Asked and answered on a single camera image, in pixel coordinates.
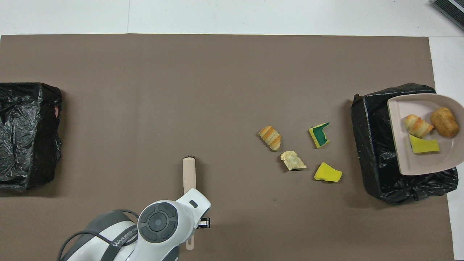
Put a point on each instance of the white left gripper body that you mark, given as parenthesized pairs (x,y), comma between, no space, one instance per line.
(186,199)

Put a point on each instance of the beige brush black bristles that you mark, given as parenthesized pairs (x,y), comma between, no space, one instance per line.
(189,174)

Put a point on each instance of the striped croissant piece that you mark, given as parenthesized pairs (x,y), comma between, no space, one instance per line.
(271,137)
(417,125)

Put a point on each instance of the pale bread piece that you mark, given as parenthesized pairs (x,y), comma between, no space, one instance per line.
(292,160)

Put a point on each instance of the green yellow sponge piece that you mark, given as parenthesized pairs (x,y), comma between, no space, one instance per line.
(319,136)

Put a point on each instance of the beige plastic dustpan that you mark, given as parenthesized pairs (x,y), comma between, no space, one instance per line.
(402,152)

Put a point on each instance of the brown bread roll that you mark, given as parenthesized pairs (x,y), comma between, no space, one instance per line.
(445,122)

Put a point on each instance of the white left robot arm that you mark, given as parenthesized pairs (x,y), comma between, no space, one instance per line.
(157,223)

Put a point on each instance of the black bag lined bin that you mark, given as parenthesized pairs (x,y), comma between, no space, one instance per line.
(29,145)
(373,145)

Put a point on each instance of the brown table mat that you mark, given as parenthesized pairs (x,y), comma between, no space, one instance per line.
(290,54)

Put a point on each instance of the black ribbed device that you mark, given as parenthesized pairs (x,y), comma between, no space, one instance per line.
(451,11)

